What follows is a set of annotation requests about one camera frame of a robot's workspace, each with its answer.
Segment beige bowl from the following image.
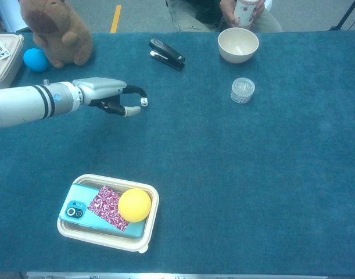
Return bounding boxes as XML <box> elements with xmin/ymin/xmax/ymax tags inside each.
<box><xmin>217</xmin><ymin>28</ymin><xmax>260</xmax><ymax>64</ymax></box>

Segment seated person grey trousers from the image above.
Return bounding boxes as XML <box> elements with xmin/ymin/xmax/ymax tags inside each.
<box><xmin>165</xmin><ymin>0</ymin><xmax>284</xmax><ymax>33</ymax></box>

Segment black tripod stand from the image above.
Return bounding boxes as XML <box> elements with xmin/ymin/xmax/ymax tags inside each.
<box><xmin>329</xmin><ymin>0</ymin><xmax>355</xmax><ymax>31</ymax></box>

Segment blue ball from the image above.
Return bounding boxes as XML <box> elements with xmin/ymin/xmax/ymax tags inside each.
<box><xmin>23</xmin><ymin>48</ymin><xmax>49</xmax><ymax>73</ymax></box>

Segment aluminium table edge rail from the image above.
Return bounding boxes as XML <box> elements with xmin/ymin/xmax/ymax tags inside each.
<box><xmin>26</xmin><ymin>271</ymin><xmax>320</xmax><ymax>279</ymax></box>

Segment clear glass jar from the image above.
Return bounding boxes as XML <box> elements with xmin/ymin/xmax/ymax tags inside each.
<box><xmin>230</xmin><ymin>77</ymin><xmax>256</xmax><ymax>105</ymax></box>

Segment brown plush capybara toy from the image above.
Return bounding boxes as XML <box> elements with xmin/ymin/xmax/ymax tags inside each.
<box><xmin>19</xmin><ymin>0</ymin><xmax>94</xmax><ymax>69</ymax></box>

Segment teal smartphone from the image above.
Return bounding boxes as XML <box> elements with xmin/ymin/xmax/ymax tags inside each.
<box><xmin>59</xmin><ymin>184</ymin><xmax>146</xmax><ymax>239</ymax></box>

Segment beige tray with phone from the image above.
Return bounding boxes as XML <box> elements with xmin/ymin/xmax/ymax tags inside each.
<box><xmin>57</xmin><ymin>173</ymin><xmax>160</xmax><ymax>254</ymax></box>

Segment yellow ball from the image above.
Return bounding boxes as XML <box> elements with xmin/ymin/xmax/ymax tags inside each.
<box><xmin>118</xmin><ymin>188</ymin><xmax>152</xmax><ymax>223</ymax></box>

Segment person's left hand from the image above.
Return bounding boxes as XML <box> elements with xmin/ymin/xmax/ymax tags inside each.
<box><xmin>250</xmin><ymin>0</ymin><xmax>267</xmax><ymax>30</ymax></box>

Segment black stapler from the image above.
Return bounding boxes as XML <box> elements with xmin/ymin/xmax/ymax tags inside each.
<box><xmin>149</xmin><ymin>38</ymin><xmax>186</xmax><ymax>71</ymax></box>

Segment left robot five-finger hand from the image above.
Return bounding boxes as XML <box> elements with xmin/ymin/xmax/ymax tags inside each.
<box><xmin>72</xmin><ymin>77</ymin><xmax>148</xmax><ymax>119</ymax></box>

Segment beige tray with playing card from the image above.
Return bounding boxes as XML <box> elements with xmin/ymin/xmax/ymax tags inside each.
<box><xmin>0</xmin><ymin>33</ymin><xmax>25</xmax><ymax>90</ymax></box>

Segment white paper cup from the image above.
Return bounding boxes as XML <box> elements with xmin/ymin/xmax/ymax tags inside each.
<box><xmin>234</xmin><ymin>0</ymin><xmax>259</xmax><ymax>29</ymax></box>

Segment person's right hand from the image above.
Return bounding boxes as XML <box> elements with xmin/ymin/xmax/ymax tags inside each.
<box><xmin>220</xmin><ymin>0</ymin><xmax>242</xmax><ymax>29</ymax></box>

